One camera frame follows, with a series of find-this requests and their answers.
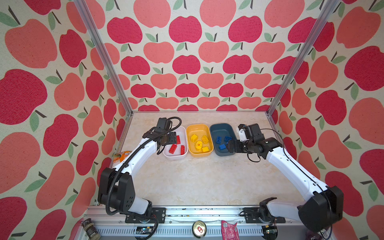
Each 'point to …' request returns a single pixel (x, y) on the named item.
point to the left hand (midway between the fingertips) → (173, 138)
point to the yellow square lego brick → (205, 149)
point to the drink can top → (199, 229)
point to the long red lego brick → (172, 148)
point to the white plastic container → (183, 131)
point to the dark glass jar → (88, 225)
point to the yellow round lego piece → (198, 145)
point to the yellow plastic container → (200, 139)
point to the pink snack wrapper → (229, 231)
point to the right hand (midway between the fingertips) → (237, 145)
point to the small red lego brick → (178, 141)
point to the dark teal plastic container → (222, 133)
